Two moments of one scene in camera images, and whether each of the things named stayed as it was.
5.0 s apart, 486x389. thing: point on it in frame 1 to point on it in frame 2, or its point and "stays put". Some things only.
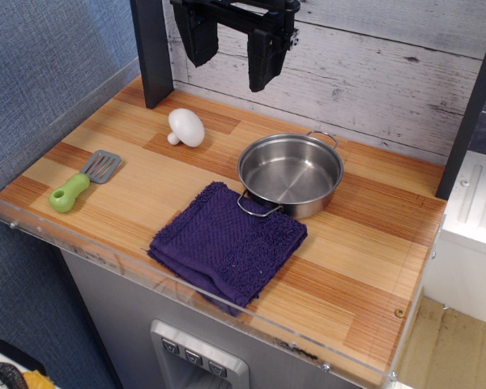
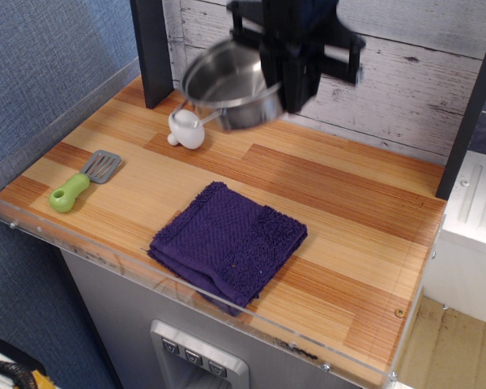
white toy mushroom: x=186 y=128 stays put
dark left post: x=151 y=32 stays put
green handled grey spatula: x=99 y=168 stays put
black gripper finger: x=266 y=55 to x=300 y=79
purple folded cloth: x=228 y=250 stays put
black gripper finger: x=199 y=32 to x=272 y=57
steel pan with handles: x=298 y=171 to x=228 y=77
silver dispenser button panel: x=188 y=361 stays put
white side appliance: x=465 y=271 stays put
